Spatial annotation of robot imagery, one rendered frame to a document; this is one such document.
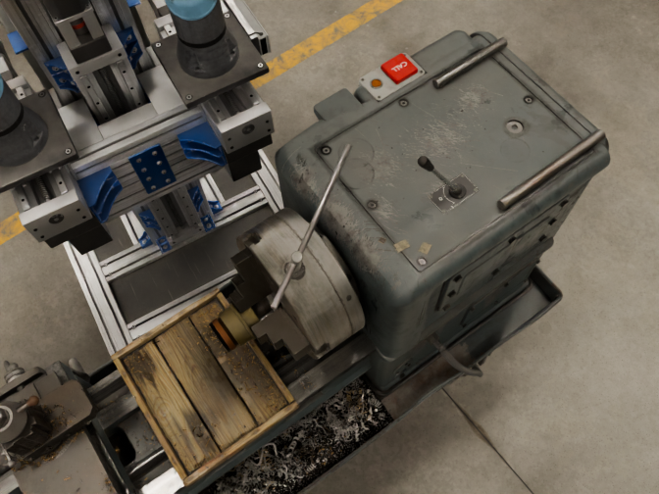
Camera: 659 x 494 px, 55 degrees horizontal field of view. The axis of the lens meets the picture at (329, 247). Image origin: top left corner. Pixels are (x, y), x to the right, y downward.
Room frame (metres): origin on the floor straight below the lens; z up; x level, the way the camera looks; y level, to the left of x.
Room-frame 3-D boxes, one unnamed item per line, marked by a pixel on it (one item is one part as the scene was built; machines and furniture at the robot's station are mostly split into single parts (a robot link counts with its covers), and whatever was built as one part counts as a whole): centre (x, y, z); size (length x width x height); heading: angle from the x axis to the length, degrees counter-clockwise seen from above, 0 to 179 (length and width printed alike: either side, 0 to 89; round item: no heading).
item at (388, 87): (0.94, -0.16, 1.23); 0.13 x 0.08 x 0.05; 122
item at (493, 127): (0.76, -0.25, 1.06); 0.59 x 0.48 x 0.39; 122
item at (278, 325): (0.41, 0.10, 1.09); 0.12 x 0.11 x 0.05; 32
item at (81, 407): (0.28, 0.62, 0.99); 0.20 x 0.10 x 0.05; 122
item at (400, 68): (0.96, -0.18, 1.26); 0.06 x 0.06 x 0.02; 32
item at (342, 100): (0.86, -0.04, 1.24); 0.09 x 0.08 x 0.03; 122
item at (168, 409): (0.38, 0.32, 0.89); 0.36 x 0.30 x 0.04; 32
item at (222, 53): (1.12, 0.27, 1.21); 0.15 x 0.15 x 0.10
